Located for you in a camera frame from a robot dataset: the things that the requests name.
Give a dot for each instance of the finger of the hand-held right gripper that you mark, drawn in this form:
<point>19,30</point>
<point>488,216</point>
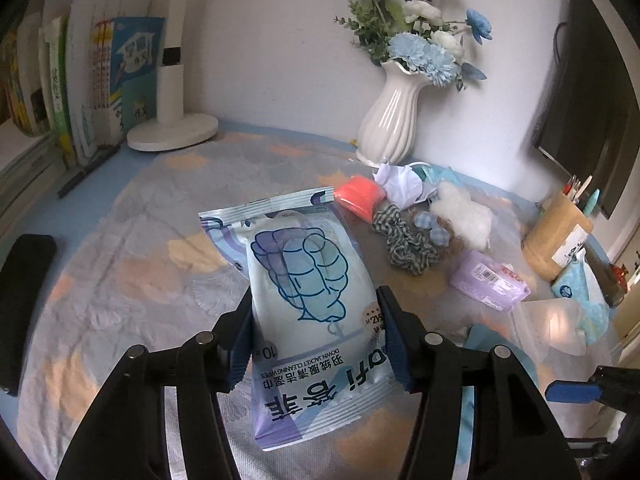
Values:
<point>575,392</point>

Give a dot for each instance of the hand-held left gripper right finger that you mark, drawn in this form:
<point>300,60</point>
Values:
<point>395,345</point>

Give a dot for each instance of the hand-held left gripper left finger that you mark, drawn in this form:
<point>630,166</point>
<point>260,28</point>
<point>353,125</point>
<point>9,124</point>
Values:
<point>240,347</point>

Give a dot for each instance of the light blue wet wipes packet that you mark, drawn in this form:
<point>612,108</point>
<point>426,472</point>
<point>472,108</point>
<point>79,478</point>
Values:
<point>305,280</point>

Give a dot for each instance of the green checked scrunchie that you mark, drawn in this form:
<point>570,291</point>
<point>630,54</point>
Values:
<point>402,240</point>

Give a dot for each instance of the teal face mask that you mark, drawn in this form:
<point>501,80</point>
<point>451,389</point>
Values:
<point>442,176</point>

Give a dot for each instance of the clear plastic bag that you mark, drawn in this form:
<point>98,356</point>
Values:
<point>550,327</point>

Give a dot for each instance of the blue tissue packet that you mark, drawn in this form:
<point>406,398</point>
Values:
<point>582,295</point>

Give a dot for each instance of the purple wipes pack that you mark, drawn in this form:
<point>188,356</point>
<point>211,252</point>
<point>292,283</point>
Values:
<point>487,277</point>

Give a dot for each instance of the patterned grey desk mat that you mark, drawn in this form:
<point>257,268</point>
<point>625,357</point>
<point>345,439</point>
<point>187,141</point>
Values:
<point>140,270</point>

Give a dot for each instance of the white cotton fluff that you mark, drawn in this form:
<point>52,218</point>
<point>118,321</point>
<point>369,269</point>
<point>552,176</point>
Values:
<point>462,212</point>

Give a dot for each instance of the bamboo pen holder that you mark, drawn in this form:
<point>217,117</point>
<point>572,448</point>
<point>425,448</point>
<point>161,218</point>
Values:
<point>555,240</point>

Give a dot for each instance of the orange-red pouch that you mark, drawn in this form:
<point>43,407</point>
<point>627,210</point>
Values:
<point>357,195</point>

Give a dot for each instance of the white face mask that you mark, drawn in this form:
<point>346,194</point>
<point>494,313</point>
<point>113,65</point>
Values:
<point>400,182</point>

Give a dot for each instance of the white pen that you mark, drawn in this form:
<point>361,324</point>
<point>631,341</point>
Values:
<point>586,191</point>

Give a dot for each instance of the red pen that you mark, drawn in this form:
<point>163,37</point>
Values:
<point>571,185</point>

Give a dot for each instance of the black padded object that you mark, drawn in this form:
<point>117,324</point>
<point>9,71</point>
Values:
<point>25,310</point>

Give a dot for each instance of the white ribbed ceramic vase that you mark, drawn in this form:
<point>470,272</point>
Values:
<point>390,120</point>

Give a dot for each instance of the white lamp base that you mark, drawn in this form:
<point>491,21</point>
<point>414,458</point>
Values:
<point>172,120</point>

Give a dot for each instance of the black marker pen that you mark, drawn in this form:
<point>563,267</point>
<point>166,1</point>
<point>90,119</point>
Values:
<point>85,167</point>

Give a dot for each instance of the black monitor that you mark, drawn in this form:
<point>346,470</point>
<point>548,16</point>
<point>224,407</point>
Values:
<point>585,100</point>

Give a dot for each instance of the blue and white artificial flowers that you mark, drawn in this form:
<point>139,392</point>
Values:
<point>425,45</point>

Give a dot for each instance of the row of books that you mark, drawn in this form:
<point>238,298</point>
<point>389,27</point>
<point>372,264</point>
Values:
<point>85,70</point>

